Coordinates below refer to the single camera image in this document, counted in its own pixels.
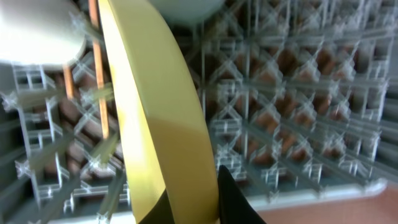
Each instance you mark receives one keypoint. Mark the grey dishwasher rack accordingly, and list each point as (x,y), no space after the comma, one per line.
(299,100)

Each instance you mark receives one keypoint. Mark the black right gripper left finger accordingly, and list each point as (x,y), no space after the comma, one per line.
(161,213)

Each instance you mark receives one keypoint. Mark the wooden chopstick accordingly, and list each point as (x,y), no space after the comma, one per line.
(93,10)
(68,82)

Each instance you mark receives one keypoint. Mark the light blue bowl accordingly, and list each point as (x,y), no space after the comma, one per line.
(187,12)

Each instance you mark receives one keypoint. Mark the white cup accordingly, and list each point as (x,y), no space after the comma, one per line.
(40,32)

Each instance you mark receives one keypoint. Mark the yellow plate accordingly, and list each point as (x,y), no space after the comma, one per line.
(165,141)

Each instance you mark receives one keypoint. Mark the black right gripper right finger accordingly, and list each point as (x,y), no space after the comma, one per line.
(233,206)

